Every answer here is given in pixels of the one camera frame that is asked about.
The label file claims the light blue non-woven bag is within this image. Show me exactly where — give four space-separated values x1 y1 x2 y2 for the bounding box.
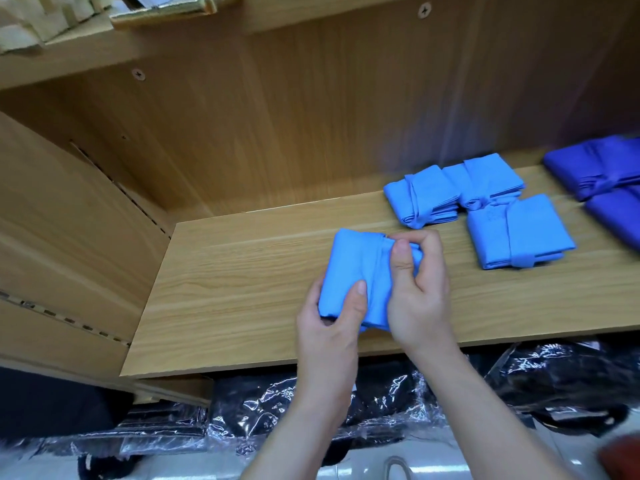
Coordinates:
318 229 426 332
441 153 528 213
383 163 464 231
465 193 578 271

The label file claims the person's left hand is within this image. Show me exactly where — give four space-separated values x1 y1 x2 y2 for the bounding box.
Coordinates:
294 277 370 418

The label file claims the black plastic-wrapped bag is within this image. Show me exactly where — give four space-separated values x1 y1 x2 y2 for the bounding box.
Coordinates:
485 337 640 438
0 399 216 480

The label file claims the person's right hand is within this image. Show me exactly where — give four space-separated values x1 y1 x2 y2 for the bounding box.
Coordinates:
385 229 457 360

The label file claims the gold stand with white card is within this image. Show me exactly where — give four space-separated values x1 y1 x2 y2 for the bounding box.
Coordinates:
108 0 247 28

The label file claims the person's right shoe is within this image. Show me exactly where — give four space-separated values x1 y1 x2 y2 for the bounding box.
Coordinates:
383 455 414 480

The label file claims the beige woven basket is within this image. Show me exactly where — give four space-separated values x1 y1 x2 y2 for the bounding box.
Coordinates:
0 0 117 54

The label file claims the black wrapped bag with tag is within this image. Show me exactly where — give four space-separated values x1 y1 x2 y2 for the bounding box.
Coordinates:
203 353 443 468

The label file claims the wooden shelf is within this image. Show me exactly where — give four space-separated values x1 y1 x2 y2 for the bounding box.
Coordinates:
0 0 640 408

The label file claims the person's right forearm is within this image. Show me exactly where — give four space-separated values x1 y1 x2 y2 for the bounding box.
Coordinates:
400 335 581 480

